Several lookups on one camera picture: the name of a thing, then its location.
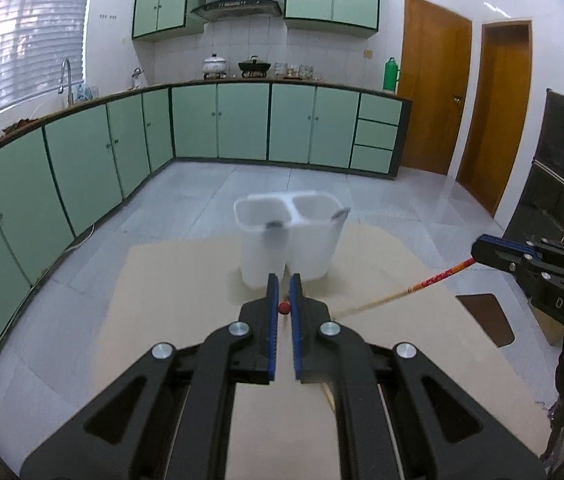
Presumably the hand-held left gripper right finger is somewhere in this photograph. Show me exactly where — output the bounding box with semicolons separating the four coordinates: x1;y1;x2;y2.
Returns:
289;273;547;480

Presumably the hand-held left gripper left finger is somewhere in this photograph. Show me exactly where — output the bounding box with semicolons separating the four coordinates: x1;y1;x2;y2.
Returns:
20;273;281;480

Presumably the red patterned chopstick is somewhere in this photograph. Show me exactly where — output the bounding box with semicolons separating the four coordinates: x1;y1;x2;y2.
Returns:
278;301;337;413
333;257;477;320

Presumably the white two-compartment utensil holder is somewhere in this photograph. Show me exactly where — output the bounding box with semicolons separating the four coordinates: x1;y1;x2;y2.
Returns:
233;191;347;288

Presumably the dark brown flat panel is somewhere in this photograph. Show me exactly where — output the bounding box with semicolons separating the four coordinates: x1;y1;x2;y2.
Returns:
457;294;515;348

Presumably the beige table cover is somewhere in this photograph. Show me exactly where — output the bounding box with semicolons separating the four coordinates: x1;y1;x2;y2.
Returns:
90;224;553;480

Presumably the plain wooden door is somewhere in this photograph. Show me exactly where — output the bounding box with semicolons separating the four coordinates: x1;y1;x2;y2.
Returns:
456;20;534;218

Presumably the green cabinet drawer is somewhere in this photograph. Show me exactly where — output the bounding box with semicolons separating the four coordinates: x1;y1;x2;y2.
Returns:
351;145;395;173
358;94;403;126
355;120;399;151

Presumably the green base cabinet run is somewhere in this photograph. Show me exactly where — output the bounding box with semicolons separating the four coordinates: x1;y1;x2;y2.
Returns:
0;81;413;411

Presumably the green thermos flask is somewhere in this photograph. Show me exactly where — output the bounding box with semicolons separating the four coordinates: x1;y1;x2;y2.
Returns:
382;56;401;93

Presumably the gas stove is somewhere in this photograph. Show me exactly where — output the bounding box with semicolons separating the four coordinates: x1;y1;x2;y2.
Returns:
203;72;273;81

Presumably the black wok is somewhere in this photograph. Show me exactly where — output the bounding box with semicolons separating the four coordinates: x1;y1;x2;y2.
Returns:
238;56;271;77

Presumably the white cooking pot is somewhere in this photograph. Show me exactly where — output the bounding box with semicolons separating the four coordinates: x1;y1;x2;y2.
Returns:
203;53;227;78

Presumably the black range hood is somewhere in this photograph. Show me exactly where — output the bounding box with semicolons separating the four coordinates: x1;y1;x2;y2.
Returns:
191;0;283;22

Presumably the metal sink faucet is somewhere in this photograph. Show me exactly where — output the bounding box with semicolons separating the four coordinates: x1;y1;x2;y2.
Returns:
58;58;75;106

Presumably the white window blind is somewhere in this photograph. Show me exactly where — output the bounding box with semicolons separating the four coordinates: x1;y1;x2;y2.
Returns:
0;0;90;116

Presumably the black folding frame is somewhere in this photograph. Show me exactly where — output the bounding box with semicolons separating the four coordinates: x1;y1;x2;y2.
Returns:
504;89;564;261

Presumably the wooden door with handle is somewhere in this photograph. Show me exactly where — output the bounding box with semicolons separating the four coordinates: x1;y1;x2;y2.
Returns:
398;0;473;176

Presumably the white floor cable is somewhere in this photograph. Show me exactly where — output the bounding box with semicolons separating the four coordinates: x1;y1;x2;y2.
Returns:
64;225;95;253

